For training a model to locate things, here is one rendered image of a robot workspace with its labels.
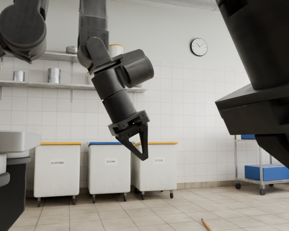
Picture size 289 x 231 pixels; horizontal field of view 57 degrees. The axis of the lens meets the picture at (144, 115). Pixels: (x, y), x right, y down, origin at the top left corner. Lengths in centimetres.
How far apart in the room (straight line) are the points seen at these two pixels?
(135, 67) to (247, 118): 41
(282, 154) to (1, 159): 19
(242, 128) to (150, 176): 343
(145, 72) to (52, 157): 291
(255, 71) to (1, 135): 17
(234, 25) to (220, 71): 478
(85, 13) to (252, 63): 45
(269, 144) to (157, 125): 414
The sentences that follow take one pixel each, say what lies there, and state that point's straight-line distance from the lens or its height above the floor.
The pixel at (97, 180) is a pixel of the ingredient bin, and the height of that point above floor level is 29.
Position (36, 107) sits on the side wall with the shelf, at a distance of 412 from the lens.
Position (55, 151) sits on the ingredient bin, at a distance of 341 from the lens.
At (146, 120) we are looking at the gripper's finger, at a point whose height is 85.
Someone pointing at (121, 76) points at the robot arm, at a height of 94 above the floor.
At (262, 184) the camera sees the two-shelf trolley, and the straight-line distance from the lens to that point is 428.
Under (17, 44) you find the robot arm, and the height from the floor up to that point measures 97.
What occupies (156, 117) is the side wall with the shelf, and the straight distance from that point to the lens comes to 430.
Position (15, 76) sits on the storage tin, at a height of 163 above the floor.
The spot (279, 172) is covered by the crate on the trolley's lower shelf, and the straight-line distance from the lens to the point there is 464.
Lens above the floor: 81
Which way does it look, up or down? 5 degrees up
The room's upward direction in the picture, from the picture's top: straight up
